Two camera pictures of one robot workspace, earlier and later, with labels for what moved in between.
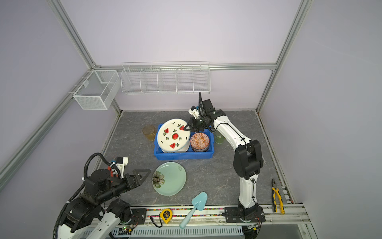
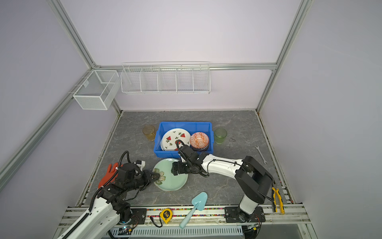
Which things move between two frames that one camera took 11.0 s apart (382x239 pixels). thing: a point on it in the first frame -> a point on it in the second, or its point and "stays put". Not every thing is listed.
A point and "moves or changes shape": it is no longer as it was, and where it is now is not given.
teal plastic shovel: [200, 201] stays put
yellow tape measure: [166, 214] stays put
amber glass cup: [149, 131] stays put
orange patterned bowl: [199, 142] stays put
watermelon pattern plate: [171, 137] moves or changes shape
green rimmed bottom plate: [169, 179] moves or changes shape
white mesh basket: [97, 90] stays put
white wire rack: [166, 78] stays put
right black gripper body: [199, 125] -> [183, 167]
